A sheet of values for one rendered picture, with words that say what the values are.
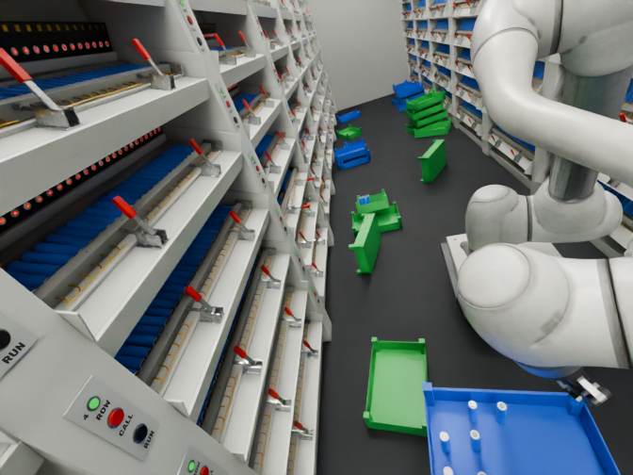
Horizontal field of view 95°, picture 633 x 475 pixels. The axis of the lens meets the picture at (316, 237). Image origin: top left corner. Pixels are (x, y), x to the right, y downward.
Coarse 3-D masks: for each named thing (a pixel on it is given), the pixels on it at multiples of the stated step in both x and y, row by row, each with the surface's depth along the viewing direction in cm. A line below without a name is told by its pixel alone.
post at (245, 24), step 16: (208, 16) 120; (224, 16) 120; (240, 16) 120; (256, 16) 126; (224, 32) 123; (256, 32) 123; (240, 80) 134; (256, 80) 133; (272, 80) 133; (304, 160) 157; (304, 192) 166; (320, 208) 172
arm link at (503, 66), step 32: (512, 32) 49; (480, 64) 52; (512, 64) 47; (512, 96) 44; (512, 128) 44; (544, 128) 39; (576, 128) 36; (608, 128) 33; (576, 160) 36; (608, 160) 33
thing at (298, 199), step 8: (288, 168) 157; (296, 168) 155; (304, 168) 157; (304, 176) 154; (304, 184) 146; (296, 192) 139; (296, 200) 133; (288, 216) 121; (296, 216) 122; (288, 224) 116; (296, 224) 117; (296, 232) 120
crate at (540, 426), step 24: (432, 408) 69; (456, 408) 67; (480, 408) 66; (528, 408) 63; (552, 408) 62; (576, 408) 58; (432, 432) 65; (456, 432) 64; (480, 432) 62; (504, 432) 61; (528, 432) 60; (552, 432) 59; (576, 432) 58; (432, 456) 62; (456, 456) 60; (480, 456) 59; (504, 456) 58; (528, 456) 57; (552, 456) 56; (576, 456) 55; (600, 456) 53
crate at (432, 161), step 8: (432, 144) 214; (440, 144) 210; (432, 152) 204; (440, 152) 213; (424, 160) 202; (432, 160) 205; (440, 160) 216; (424, 168) 206; (432, 168) 208; (440, 168) 218; (424, 176) 210; (432, 176) 210
